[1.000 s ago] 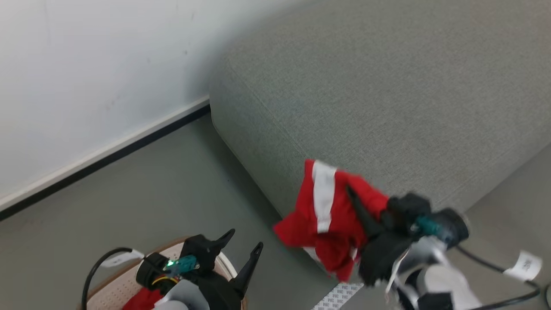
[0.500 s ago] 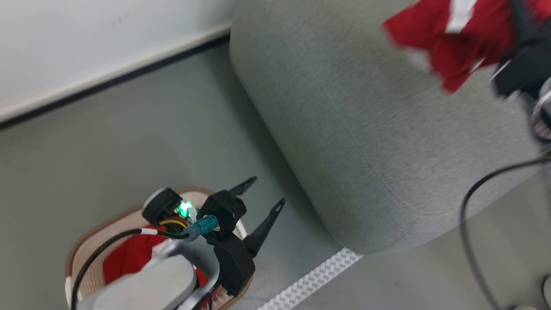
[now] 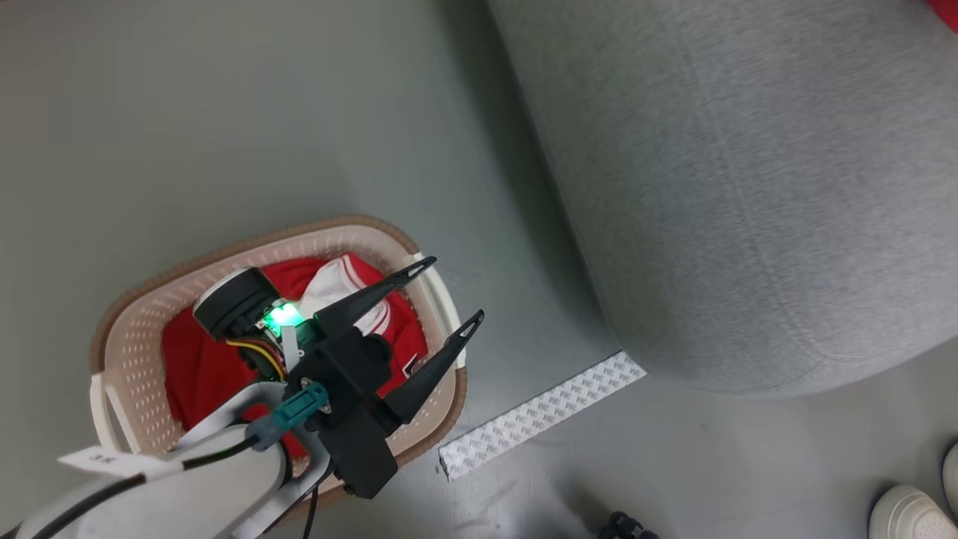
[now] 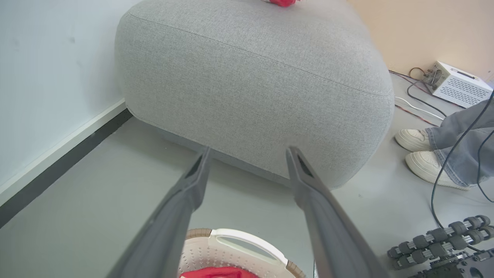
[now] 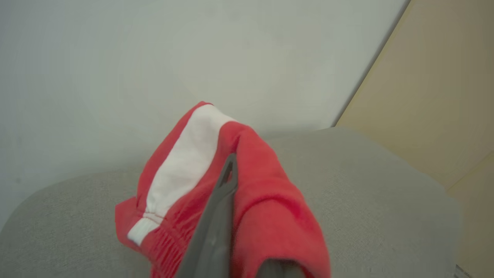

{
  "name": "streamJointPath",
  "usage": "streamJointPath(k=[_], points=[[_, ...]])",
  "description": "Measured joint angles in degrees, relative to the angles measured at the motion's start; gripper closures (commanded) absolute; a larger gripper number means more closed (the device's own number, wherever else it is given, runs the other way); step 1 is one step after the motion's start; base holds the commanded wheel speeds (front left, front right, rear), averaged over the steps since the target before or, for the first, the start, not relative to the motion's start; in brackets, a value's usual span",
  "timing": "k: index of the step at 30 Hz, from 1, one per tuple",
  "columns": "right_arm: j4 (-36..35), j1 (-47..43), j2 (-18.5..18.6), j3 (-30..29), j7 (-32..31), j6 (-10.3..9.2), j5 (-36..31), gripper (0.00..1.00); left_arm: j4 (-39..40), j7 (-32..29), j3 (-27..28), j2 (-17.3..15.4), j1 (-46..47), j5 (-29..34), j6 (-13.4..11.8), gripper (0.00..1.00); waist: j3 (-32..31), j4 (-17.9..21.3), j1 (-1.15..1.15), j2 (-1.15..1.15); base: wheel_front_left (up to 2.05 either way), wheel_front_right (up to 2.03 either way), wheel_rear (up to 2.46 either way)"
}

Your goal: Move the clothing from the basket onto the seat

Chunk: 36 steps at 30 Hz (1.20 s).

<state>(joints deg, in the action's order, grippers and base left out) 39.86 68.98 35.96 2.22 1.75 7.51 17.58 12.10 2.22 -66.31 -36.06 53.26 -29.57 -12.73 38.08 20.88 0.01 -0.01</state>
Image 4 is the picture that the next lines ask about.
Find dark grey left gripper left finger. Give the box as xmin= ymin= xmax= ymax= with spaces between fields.
xmin=108 ymin=146 xmax=212 ymax=278

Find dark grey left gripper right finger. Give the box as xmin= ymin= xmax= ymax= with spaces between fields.
xmin=286 ymin=146 xmax=389 ymax=278

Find grey fabric sofa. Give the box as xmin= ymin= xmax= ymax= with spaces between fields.
xmin=115 ymin=0 xmax=395 ymax=190

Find blue jeans of person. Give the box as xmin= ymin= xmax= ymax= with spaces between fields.
xmin=426 ymin=98 xmax=494 ymax=188

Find white floor cable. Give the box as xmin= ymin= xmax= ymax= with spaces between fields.
xmin=394 ymin=97 xmax=444 ymax=121

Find white laundry basket brown rim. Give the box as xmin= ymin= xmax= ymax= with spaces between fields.
xmin=178 ymin=228 xmax=306 ymax=278

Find grey roller robot wheel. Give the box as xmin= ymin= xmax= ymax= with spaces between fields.
xmin=387 ymin=215 xmax=494 ymax=271

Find white and black baseboard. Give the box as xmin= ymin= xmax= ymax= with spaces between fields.
xmin=0 ymin=98 xmax=134 ymax=228

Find long thin black robot cable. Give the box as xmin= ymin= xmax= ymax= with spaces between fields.
xmin=431 ymin=91 xmax=494 ymax=229

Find short thin black robot cable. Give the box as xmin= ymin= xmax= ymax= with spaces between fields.
xmin=477 ymin=129 xmax=494 ymax=203

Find white vented electronics box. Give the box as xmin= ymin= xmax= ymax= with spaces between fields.
xmin=423 ymin=61 xmax=494 ymax=108

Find white sneaker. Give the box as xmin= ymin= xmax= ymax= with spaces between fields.
xmin=405 ymin=151 xmax=469 ymax=190
xmin=395 ymin=129 xmax=433 ymax=152

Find red black floor cable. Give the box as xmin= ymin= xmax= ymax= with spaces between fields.
xmin=394 ymin=104 xmax=438 ymax=126

